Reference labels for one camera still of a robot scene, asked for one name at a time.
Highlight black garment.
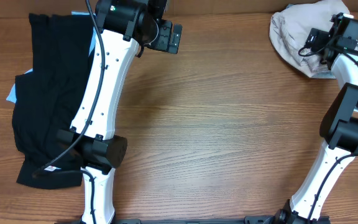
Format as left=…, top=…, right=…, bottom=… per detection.
left=12, top=14, right=93, bottom=190

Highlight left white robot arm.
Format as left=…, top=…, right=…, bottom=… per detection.
left=58, top=0, right=182, bottom=223

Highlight light blue shirt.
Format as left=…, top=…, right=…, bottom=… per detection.
left=6, top=11, right=96, bottom=103

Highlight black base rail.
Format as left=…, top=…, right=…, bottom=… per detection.
left=110, top=215, right=331, bottom=224

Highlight beige shorts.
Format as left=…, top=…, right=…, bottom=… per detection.
left=269, top=0, right=350, bottom=79

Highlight folded blue jeans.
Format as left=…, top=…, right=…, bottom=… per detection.
left=282, top=2, right=346, bottom=78

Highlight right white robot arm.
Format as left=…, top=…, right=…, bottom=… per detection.
left=265, top=12, right=358, bottom=223

